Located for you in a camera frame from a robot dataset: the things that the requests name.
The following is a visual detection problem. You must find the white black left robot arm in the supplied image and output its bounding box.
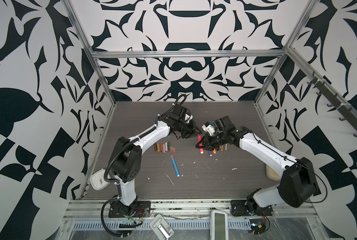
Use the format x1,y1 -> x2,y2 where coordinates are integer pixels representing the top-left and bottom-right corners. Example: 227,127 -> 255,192
103,104 -> 202,218

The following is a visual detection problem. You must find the black wall hook rail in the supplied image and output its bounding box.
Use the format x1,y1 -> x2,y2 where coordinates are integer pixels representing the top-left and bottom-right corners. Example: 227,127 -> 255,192
307,72 -> 357,138

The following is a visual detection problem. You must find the white square clock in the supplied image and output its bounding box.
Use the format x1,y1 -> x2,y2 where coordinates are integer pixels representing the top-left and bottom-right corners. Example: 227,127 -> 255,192
90,169 -> 109,191

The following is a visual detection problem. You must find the white rectangular tablet device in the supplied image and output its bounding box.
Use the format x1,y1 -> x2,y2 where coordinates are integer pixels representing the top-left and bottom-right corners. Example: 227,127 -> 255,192
210,210 -> 229,240

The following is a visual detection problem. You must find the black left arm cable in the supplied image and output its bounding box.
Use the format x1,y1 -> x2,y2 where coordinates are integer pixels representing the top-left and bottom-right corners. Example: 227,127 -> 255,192
100,196 -> 128,238

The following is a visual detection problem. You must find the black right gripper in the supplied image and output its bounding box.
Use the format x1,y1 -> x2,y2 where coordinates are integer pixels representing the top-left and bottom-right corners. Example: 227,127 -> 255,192
195,132 -> 227,151

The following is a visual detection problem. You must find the blue highlighter pen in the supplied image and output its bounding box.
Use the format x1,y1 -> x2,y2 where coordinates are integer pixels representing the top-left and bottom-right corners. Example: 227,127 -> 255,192
170,155 -> 180,177

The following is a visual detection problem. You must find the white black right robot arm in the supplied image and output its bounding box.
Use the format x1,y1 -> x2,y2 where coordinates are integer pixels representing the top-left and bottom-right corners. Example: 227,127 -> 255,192
196,116 -> 319,217

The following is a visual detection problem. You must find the white clamp bracket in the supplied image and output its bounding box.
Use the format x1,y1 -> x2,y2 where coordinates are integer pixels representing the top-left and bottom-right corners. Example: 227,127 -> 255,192
150,214 -> 174,240

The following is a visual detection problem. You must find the small circuit board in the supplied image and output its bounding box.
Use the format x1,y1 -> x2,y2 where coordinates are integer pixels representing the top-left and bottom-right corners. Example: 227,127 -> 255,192
249,217 -> 270,235

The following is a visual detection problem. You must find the beige foam block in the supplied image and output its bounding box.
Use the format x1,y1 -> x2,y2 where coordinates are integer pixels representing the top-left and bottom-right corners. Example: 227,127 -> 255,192
265,165 -> 281,181

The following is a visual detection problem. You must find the pink red highlighter pen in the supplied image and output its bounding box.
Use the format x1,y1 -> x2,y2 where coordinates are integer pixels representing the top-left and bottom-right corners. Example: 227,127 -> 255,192
197,135 -> 204,154

